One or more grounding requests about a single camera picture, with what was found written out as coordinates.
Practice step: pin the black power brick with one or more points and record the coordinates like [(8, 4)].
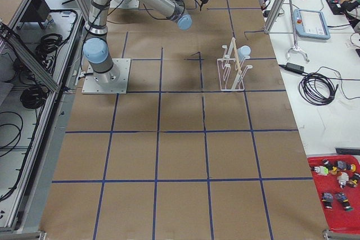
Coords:
[(294, 68)]

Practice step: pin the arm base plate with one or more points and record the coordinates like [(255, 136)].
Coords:
[(113, 82)]

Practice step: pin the blue teach pendant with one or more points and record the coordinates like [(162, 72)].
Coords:
[(311, 24)]

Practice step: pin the light blue plastic cup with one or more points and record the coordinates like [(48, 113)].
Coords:
[(243, 52)]

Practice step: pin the metal hook tool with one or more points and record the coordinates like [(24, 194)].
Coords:
[(295, 48)]

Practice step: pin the red parts tray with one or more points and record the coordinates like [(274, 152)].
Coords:
[(337, 182)]

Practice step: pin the white wire cup rack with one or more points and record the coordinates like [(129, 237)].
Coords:
[(231, 70)]

